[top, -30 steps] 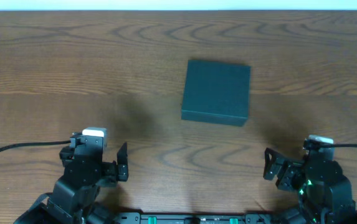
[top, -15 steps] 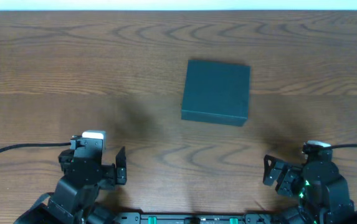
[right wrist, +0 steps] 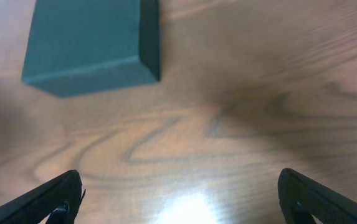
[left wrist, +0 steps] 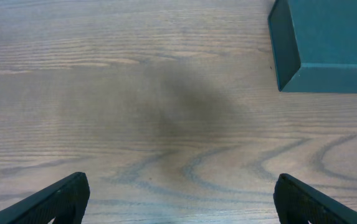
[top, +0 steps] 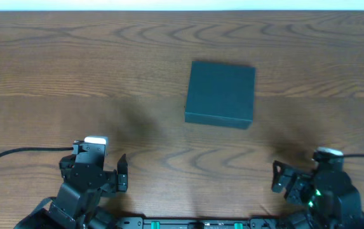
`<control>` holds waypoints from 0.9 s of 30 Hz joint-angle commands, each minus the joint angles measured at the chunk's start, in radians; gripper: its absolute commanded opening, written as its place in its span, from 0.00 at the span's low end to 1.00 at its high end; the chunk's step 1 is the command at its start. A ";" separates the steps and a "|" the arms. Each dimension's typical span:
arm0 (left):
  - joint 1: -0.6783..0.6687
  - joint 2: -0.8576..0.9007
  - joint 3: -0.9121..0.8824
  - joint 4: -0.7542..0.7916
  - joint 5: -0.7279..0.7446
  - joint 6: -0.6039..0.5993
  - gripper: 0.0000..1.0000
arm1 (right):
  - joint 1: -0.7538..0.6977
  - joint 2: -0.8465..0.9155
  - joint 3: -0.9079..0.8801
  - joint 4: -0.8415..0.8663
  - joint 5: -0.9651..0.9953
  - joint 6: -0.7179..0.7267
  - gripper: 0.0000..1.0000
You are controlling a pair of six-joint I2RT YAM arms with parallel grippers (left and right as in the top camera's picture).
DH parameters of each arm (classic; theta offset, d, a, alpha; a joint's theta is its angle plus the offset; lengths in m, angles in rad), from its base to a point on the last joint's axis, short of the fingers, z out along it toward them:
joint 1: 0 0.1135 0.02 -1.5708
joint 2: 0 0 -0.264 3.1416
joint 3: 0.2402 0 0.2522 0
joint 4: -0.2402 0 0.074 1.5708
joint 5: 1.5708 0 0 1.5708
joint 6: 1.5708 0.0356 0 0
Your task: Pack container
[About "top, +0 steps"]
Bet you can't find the black gift box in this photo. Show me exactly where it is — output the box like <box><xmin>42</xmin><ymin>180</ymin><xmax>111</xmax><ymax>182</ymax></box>
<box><xmin>185</xmin><ymin>61</ymin><xmax>256</xmax><ymax>129</ymax></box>

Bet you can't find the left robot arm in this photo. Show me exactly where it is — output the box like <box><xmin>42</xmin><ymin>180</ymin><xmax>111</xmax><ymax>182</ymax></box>
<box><xmin>15</xmin><ymin>141</ymin><xmax>128</xmax><ymax>229</ymax></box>

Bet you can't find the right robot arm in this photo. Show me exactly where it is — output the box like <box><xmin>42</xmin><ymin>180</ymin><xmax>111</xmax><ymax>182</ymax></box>
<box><xmin>271</xmin><ymin>157</ymin><xmax>364</xmax><ymax>229</ymax></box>

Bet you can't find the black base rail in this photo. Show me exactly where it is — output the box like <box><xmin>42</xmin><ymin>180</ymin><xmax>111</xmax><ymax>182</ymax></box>
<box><xmin>116</xmin><ymin>217</ymin><xmax>295</xmax><ymax>229</ymax></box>

